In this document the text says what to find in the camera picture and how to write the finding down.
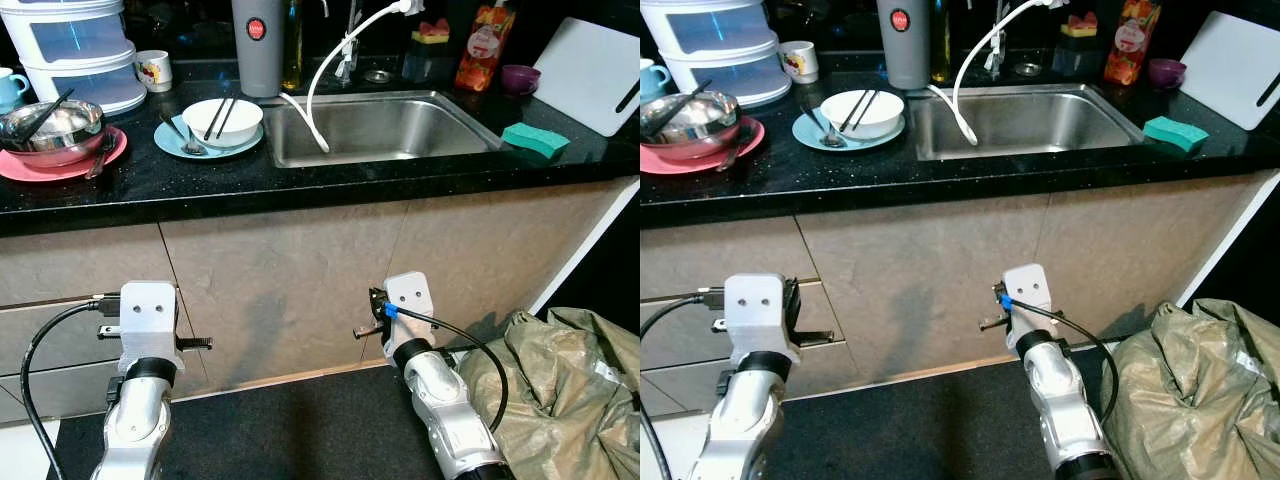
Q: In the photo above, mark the metal spoon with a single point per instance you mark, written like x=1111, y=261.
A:
x=735, y=150
x=190, y=147
x=830, y=138
x=100, y=158

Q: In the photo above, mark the teal plate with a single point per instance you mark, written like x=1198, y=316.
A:
x=235, y=152
x=880, y=144

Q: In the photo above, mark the black chopstick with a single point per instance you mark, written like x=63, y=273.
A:
x=675, y=110
x=38, y=125
x=868, y=108
x=55, y=105
x=228, y=115
x=213, y=120
x=690, y=97
x=853, y=112

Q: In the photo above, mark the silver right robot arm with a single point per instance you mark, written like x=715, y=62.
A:
x=450, y=410
x=1065, y=400

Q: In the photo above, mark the beige kitchen cabinet front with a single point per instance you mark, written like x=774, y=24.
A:
x=920, y=270
x=300, y=280

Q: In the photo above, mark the metal kitchen faucet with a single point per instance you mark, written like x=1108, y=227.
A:
x=350, y=50
x=996, y=45

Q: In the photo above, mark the black floor mat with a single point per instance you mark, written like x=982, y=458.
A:
x=920, y=430
x=300, y=430

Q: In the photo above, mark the pink plate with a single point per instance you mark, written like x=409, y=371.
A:
x=40, y=170
x=680, y=163

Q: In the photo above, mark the stainless steel bowl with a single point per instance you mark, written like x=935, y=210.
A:
x=710, y=140
x=75, y=148

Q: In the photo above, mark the stainless steel sink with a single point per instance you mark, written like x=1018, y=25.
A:
x=1040, y=118
x=400, y=125

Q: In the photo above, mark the green woven sack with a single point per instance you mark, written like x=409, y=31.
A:
x=1200, y=390
x=560, y=400

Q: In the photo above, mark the green sponge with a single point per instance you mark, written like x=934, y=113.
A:
x=1175, y=133
x=535, y=140

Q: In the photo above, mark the round metal sink strainer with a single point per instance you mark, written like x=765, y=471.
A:
x=1026, y=69
x=377, y=75

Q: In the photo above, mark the white printed mug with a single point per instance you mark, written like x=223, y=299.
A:
x=798, y=62
x=153, y=70

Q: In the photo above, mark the clear plastic sponge holder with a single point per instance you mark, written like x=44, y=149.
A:
x=428, y=62
x=1075, y=56

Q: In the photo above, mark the yellow oil bottle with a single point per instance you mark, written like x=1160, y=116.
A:
x=939, y=55
x=291, y=60

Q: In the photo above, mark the teal mug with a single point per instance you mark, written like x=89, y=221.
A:
x=650, y=80
x=10, y=90

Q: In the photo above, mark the grey water filter canister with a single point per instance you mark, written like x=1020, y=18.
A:
x=903, y=55
x=257, y=60

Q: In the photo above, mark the purple cup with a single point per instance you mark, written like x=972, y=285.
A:
x=520, y=78
x=1166, y=72

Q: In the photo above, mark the orange dish soap bottle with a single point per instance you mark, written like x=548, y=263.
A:
x=485, y=50
x=1132, y=45

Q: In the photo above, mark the white stacked food container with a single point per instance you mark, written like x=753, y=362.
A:
x=710, y=35
x=70, y=40

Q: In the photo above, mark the red yellow sponge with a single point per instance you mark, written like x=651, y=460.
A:
x=1079, y=24
x=431, y=30

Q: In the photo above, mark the white cutting board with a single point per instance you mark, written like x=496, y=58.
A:
x=585, y=75
x=1235, y=70

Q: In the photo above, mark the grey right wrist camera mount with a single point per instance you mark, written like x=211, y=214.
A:
x=410, y=300
x=1030, y=290

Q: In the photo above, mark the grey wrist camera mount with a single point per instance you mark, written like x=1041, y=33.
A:
x=1030, y=290
x=760, y=315
x=150, y=320
x=410, y=300

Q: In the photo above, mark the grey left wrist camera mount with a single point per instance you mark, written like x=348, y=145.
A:
x=150, y=320
x=760, y=315

